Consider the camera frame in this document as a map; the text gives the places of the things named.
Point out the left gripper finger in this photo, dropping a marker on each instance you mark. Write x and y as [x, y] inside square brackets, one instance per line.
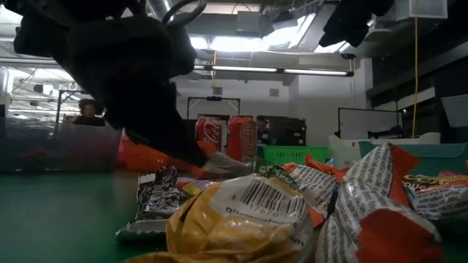
[172, 142]

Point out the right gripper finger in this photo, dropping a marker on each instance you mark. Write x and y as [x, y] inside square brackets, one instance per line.
[356, 31]
[332, 25]

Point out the orange wrapper with striped back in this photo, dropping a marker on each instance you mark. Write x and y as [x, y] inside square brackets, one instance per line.
[226, 166]

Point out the Hershey's chocolate bar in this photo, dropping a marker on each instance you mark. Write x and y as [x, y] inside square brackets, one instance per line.
[157, 204]

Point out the pile of candy packets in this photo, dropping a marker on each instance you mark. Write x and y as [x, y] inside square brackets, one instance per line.
[55, 226]

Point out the silver and red candy wrapper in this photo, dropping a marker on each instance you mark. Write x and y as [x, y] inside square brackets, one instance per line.
[395, 241]

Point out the orange plastic basket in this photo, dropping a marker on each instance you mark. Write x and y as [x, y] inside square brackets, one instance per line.
[140, 157]

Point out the Coca-Cola can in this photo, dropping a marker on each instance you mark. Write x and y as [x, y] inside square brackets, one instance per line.
[210, 131]

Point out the purple yellow Sour Patch pack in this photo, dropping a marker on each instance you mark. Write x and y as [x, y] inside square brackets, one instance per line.
[194, 187]

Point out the person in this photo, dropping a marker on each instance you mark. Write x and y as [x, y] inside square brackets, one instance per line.
[262, 128]
[89, 111]

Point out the orange-red soda can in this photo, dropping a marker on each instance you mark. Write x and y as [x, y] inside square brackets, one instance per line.
[241, 139]

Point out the long ceiling light strip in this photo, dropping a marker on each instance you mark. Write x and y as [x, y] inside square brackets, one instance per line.
[274, 69]

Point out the yellow wrapper with barcode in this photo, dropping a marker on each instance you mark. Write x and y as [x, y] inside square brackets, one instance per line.
[226, 226]

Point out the green plastic basket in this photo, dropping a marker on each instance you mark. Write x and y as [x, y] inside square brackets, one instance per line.
[292, 155]

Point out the smoky clear plastic bin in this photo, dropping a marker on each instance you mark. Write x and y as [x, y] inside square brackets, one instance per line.
[14, 142]

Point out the orange Reese's wrapper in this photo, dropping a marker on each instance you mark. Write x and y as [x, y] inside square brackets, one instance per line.
[321, 168]
[369, 171]

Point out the white wrapper with green print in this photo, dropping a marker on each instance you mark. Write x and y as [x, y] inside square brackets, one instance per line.
[311, 190]

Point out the teal plastic bin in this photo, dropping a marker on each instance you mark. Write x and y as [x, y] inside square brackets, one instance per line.
[438, 157]

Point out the black metal frame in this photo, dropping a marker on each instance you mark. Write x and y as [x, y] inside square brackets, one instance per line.
[214, 98]
[58, 109]

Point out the black frame with white board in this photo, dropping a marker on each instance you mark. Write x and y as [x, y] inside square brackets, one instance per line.
[365, 124]

